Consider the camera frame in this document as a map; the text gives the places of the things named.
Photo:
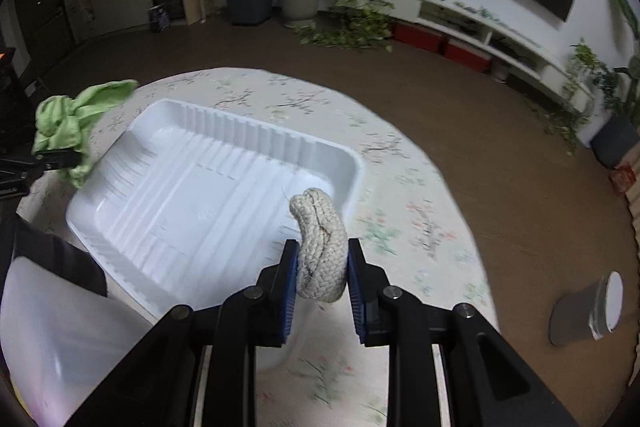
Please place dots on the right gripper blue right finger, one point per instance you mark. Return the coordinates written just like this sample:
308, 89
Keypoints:
365, 285

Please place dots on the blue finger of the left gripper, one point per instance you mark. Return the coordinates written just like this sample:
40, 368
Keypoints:
56, 160

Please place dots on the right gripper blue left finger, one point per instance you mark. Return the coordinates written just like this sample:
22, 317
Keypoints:
279, 283

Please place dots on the green cloth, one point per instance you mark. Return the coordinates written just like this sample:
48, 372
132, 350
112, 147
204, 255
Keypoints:
63, 122

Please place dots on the white braided rope pad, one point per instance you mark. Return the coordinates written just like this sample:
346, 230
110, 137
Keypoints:
322, 255

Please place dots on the black cylindrical container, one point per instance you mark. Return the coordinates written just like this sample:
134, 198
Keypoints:
20, 239

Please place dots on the floral round tablecloth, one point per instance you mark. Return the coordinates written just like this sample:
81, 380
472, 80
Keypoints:
405, 217

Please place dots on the white plastic tray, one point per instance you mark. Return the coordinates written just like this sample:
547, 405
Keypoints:
190, 203

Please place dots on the translucent plastic container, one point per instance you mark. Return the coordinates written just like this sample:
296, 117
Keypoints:
59, 340

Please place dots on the small blue bag on floor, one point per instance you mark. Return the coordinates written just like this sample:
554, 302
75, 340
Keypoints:
159, 20

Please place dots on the grey trash can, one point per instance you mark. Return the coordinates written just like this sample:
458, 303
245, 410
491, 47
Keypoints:
591, 313

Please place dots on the trailing vine plant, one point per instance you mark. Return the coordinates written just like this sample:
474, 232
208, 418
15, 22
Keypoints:
353, 25

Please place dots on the red box on floor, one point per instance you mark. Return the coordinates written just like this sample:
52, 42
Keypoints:
622, 178

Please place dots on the white tv console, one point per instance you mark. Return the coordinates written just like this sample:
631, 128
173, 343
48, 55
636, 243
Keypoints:
482, 30

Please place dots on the large leaf plant right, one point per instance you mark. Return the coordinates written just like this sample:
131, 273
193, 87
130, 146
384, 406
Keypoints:
620, 89

